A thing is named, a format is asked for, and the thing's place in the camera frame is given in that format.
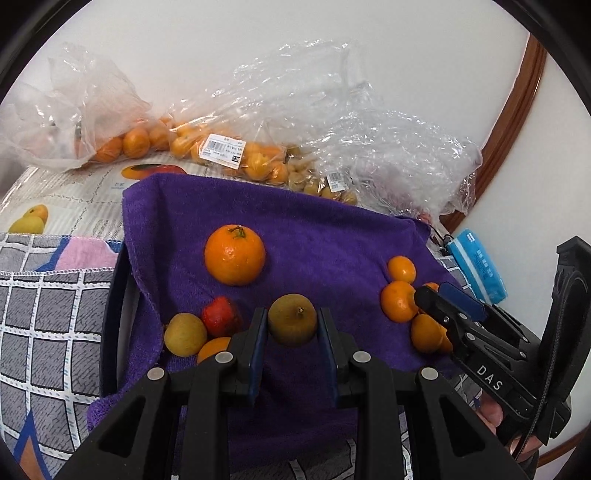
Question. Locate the plastic bag of longans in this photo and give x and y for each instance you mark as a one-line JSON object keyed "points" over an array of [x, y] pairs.
{"points": [[397, 162]]}

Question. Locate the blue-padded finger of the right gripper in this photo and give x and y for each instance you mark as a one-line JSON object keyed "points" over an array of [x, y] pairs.
{"points": [[471, 307]]}

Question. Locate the grey checkered cloth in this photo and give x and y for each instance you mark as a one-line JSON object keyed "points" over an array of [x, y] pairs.
{"points": [[54, 291]]}

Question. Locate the small tangerine top right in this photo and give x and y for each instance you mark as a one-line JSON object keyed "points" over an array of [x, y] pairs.
{"points": [[402, 268]]}

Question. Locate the clear plastic bag left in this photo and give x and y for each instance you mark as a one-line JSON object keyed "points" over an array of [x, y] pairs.
{"points": [[91, 101]]}

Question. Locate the green-brown round fruit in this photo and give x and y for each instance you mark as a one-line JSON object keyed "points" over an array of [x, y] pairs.
{"points": [[292, 320]]}

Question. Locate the yellow-green round fruit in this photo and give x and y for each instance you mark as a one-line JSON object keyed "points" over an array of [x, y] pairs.
{"points": [[185, 335]]}

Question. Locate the red small fruit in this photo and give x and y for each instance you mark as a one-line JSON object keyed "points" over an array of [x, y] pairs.
{"points": [[221, 318]]}

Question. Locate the blue tissue packet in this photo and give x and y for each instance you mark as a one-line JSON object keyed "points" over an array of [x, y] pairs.
{"points": [[478, 267]]}

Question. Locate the brown wooden table rim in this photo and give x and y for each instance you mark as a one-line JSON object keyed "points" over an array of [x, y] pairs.
{"points": [[508, 125]]}

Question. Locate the small tangerine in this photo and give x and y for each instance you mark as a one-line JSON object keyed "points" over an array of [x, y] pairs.
{"points": [[402, 268], [397, 301], [428, 336]]}

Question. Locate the black basket rim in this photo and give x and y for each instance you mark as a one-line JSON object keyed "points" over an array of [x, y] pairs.
{"points": [[119, 315]]}

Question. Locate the small tangerine lower right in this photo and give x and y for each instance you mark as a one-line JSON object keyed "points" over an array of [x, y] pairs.
{"points": [[428, 336]]}

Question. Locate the small orange under finger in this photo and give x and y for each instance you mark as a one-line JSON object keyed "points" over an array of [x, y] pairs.
{"points": [[212, 348]]}

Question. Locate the person's hand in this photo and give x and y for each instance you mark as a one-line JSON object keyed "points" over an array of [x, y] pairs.
{"points": [[491, 413]]}

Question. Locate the purple towel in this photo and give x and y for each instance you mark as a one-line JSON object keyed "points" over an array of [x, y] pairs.
{"points": [[336, 255]]}

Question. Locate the printed fruit box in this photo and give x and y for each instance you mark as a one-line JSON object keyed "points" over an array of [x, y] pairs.
{"points": [[86, 202]]}

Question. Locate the plastic bag of tangerines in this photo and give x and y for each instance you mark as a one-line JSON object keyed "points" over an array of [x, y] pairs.
{"points": [[225, 129]]}

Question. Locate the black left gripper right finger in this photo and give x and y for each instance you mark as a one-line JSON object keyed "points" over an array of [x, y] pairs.
{"points": [[336, 348]]}

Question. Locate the small tangerine middle right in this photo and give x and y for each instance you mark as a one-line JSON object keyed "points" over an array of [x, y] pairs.
{"points": [[397, 301]]}

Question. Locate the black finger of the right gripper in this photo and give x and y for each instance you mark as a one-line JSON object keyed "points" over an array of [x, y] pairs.
{"points": [[443, 311]]}

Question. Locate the large orange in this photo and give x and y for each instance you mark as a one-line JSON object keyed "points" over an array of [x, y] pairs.
{"points": [[234, 255]]}

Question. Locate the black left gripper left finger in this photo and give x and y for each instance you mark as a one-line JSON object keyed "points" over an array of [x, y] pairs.
{"points": [[247, 348]]}

